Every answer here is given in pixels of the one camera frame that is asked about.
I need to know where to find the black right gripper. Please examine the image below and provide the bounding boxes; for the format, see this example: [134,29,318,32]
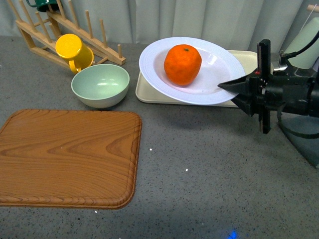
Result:
[217,39,319,134]

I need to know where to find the white round plate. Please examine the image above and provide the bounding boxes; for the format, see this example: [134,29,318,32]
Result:
[139,37,245,106]

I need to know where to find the orange mandarin fruit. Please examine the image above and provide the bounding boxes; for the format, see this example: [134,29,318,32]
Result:
[163,44,202,86]

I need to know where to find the grey curtain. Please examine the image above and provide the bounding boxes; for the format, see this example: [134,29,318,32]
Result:
[0,0,319,53]

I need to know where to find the light green cup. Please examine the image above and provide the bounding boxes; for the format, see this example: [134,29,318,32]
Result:
[283,16,319,70]

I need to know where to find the purple cup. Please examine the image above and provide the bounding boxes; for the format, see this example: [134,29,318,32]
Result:
[312,57,319,72]

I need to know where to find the dark grey cloth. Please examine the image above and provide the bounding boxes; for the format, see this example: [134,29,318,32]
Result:
[279,116,319,169]

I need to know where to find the beige bear tray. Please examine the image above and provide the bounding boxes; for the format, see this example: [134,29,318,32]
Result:
[135,50,257,105]

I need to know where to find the light green bowl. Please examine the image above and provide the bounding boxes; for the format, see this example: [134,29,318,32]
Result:
[71,64,130,109]

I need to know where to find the yellow mug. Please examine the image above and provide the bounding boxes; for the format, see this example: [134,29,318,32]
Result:
[55,34,94,74]

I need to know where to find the wooden cutting board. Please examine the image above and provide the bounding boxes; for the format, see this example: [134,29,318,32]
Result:
[0,109,142,209]

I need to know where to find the wooden peg drying rack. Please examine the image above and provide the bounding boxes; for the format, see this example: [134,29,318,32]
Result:
[7,0,126,68]

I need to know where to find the dark green mug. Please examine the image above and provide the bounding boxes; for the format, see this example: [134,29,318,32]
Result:
[26,0,59,12]

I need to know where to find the black cable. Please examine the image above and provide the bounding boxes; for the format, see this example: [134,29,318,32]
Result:
[279,31,319,65]

